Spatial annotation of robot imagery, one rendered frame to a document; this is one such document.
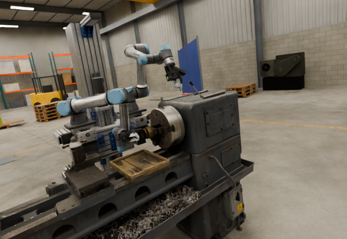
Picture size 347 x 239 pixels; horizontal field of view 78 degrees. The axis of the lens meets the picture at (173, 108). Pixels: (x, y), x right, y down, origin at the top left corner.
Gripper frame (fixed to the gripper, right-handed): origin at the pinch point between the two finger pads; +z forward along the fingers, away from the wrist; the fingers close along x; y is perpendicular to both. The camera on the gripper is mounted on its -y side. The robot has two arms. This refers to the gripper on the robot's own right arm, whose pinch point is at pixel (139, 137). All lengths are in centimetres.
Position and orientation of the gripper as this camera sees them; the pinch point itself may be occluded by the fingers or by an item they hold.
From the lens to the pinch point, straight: 152.3
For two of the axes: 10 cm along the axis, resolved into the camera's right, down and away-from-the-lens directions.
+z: 6.1, 0.7, -7.9
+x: -1.3, -9.7, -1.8
